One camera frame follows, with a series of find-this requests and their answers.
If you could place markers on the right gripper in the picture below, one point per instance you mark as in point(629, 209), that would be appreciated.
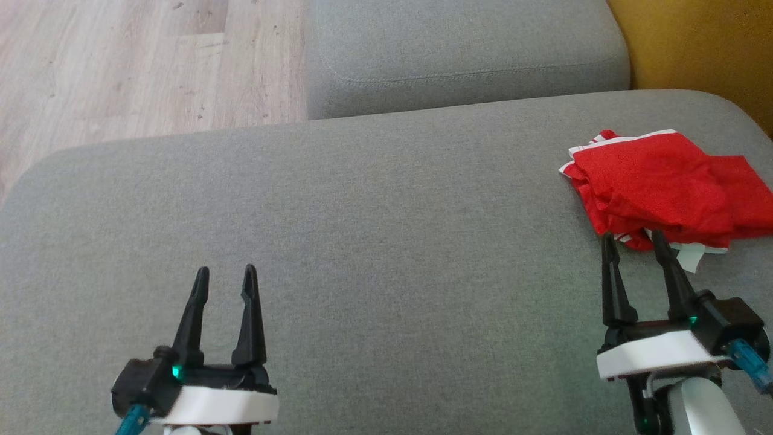
point(652, 353)

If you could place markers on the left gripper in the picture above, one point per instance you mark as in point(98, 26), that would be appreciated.
point(223, 405)

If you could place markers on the red jersey with white sleeves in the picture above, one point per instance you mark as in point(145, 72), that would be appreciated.
point(749, 193)

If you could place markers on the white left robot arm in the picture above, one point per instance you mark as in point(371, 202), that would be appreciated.
point(187, 431)

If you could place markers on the large grey sofa seat cushion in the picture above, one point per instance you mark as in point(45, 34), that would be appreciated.
point(392, 241)

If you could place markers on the yellow sofa backrest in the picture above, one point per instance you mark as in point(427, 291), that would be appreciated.
point(700, 42)

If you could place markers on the small grey sofa seat cushion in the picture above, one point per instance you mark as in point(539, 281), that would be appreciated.
point(465, 54)

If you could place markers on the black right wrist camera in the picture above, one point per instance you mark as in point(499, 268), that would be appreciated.
point(734, 320)

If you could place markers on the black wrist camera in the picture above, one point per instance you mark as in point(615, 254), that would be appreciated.
point(145, 380)
point(734, 320)

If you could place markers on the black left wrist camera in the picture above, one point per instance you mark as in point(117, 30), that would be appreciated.
point(145, 380)

